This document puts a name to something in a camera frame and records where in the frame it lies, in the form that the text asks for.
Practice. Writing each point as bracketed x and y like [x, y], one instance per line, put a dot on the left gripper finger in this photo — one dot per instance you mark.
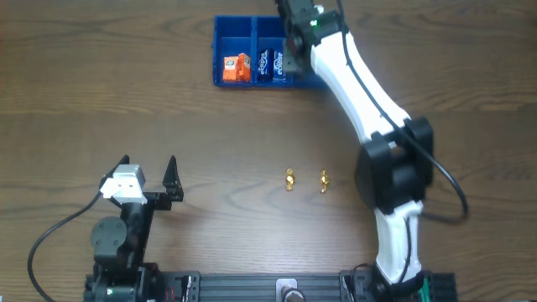
[173, 182]
[117, 165]

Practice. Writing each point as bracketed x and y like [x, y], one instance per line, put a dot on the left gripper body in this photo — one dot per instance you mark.
[158, 201]

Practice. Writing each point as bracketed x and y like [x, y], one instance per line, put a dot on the gold candy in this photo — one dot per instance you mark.
[290, 179]
[324, 180]

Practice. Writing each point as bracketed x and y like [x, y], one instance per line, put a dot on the orange candy box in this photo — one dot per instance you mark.
[230, 72]
[244, 72]

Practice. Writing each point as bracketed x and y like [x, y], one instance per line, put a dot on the blue candy pack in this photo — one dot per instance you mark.
[279, 67]
[264, 65]

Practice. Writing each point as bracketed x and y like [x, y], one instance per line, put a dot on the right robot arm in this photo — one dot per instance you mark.
[348, 79]

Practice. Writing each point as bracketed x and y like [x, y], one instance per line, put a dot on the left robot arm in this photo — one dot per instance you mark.
[132, 235]

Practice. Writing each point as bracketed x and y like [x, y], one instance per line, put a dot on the blue tray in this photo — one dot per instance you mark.
[233, 29]

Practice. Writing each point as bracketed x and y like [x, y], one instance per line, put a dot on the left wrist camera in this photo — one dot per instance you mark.
[126, 184]

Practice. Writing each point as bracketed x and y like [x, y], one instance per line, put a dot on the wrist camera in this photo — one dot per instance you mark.
[126, 184]
[319, 8]

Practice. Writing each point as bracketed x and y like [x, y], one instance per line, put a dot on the mounting rail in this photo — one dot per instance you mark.
[243, 289]

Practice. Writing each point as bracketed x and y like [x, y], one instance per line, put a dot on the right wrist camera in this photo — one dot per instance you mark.
[319, 8]

